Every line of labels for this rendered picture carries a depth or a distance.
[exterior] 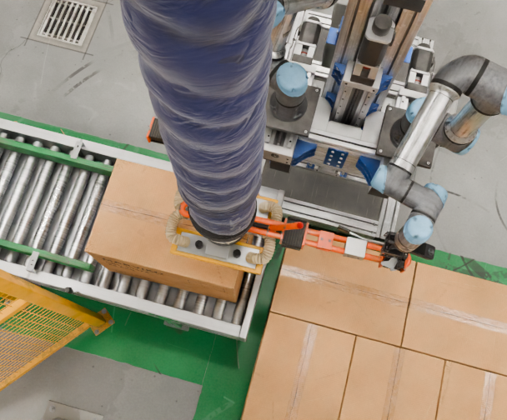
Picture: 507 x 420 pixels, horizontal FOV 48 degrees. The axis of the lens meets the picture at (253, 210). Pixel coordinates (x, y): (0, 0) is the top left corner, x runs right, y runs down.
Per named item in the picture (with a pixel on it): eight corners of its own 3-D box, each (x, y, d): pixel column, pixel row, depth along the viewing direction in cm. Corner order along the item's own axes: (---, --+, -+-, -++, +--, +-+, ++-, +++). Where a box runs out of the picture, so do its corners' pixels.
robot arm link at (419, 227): (440, 220, 160) (427, 245, 157) (428, 230, 170) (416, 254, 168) (415, 207, 161) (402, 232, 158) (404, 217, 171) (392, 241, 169)
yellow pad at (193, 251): (169, 253, 205) (168, 250, 200) (177, 227, 208) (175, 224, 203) (260, 275, 203) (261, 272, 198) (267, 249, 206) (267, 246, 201)
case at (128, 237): (108, 270, 256) (83, 251, 218) (135, 190, 268) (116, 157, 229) (236, 302, 253) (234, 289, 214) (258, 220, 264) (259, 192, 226)
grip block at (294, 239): (278, 246, 196) (279, 242, 191) (284, 220, 199) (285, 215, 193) (302, 252, 196) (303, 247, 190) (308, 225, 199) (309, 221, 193)
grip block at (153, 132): (148, 142, 206) (146, 137, 202) (154, 122, 209) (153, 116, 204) (170, 147, 206) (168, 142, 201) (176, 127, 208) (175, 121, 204)
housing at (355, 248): (341, 257, 195) (343, 253, 191) (345, 238, 197) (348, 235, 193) (361, 261, 195) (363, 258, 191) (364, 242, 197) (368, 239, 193)
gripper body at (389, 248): (383, 234, 186) (392, 225, 175) (409, 241, 186) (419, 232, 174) (378, 257, 184) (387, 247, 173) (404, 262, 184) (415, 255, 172)
